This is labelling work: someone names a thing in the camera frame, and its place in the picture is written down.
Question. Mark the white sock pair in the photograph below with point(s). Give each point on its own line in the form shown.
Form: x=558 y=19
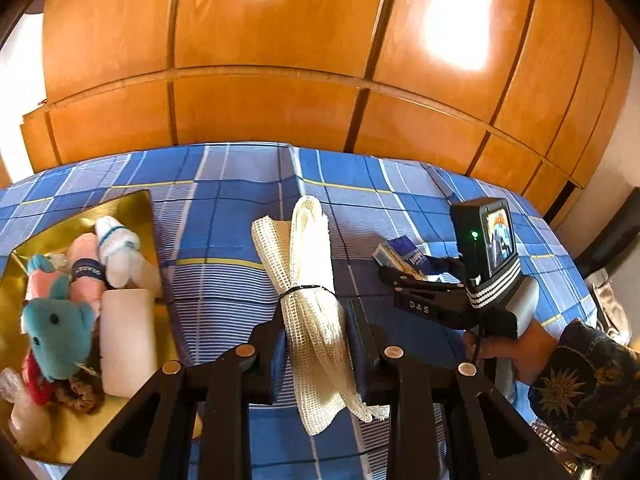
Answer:
x=117 y=250

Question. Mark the red fabric piece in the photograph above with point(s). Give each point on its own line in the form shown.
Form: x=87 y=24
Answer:
x=35 y=380

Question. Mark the person's right hand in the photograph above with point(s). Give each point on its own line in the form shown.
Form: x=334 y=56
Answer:
x=530 y=355

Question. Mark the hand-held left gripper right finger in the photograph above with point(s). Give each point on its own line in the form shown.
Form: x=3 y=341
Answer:
x=362 y=360

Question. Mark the brown patterned scrunchie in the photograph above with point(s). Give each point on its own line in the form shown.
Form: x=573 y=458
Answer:
x=75 y=392

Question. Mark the wooden wardrobe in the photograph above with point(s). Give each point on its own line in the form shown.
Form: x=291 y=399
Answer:
x=275 y=35

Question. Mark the gold metal tin box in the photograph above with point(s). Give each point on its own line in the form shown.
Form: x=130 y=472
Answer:
x=115 y=205

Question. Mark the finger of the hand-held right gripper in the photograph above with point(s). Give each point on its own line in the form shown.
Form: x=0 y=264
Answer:
x=445 y=265
x=405 y=277

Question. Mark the blue white tissue pack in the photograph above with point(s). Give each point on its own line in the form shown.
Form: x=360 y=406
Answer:
x=400 y=255

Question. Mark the clear plastic bag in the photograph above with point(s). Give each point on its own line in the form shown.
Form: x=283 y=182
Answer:
x=25 y=415

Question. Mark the white foam block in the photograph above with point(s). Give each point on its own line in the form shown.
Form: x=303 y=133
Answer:
x=127 y=340

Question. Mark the person's right forearm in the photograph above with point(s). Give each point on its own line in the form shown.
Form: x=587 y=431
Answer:
x=590 y=390

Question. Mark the teal plush toy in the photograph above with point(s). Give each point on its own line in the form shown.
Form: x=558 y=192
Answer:
x=55 y=330

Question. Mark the pink sock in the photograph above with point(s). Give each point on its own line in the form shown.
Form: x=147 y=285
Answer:
x=82 y=255

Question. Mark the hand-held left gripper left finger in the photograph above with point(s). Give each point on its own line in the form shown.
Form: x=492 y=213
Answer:
x=270 y=370

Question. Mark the dark furniture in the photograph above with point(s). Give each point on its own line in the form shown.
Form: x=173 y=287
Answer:
x=615 y=240

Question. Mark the beige mesh cloth bundle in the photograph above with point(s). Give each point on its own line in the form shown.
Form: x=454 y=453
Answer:
x=310 y=260

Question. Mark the grey bag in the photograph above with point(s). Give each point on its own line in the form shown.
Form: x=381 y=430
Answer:
x=610 y=305

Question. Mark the blue plaid bed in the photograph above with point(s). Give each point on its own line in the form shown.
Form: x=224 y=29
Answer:
x=225 y=200

